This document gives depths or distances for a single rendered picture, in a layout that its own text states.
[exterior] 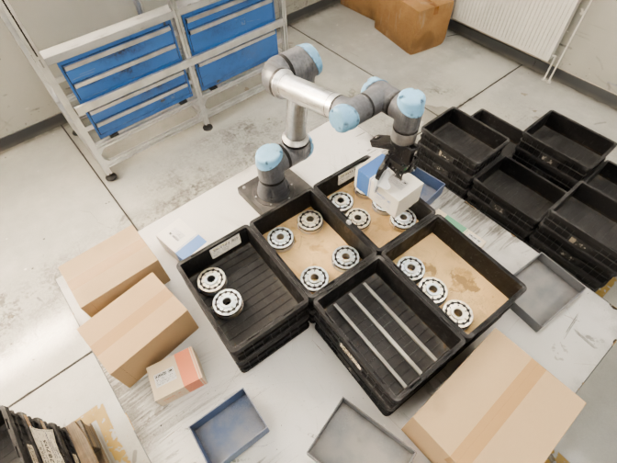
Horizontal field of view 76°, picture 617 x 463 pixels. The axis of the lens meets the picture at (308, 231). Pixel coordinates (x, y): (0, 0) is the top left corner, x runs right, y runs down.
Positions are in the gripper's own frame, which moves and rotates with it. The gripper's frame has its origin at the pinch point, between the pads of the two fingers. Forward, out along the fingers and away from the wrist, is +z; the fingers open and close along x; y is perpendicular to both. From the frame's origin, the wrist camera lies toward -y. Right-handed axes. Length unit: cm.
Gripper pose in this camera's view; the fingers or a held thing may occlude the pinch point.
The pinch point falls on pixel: (387, 180)
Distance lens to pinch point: 140.0
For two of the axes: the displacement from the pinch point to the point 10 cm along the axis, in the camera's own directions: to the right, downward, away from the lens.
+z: 0.2, 5.8, 8.2
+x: 7.7, -5.3, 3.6
